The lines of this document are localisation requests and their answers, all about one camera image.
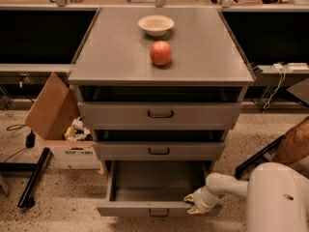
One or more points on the white power strip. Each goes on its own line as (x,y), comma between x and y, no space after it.
(298,67)

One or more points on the black power adapter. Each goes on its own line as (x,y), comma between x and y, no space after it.
(30,140)

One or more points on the grey metal drawer cabinet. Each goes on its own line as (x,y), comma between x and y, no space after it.
(115,66)

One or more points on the grey top drawer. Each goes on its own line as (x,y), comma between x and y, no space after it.
(160,115)

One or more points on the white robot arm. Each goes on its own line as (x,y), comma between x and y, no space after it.
(277,198)

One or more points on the open cardboard box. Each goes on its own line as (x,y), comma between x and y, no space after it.
(56,119)

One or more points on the grey bottom drawer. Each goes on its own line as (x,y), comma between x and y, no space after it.
(153,189)

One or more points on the grey drawer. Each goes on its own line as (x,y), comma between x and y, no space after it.
(159,150)
(160,115)
(153,189)

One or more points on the grey middle drawer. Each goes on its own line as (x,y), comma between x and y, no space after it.
(159,150)

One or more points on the person's bare leg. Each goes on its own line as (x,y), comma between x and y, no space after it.
(294,145)

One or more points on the white ceramic bowl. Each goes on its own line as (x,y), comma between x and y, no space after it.
(156,25)

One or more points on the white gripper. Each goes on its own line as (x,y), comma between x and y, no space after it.
(200,201)

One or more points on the black table leg left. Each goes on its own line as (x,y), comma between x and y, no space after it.
(26,200)

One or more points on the red apple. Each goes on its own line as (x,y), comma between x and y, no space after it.
(161,53)

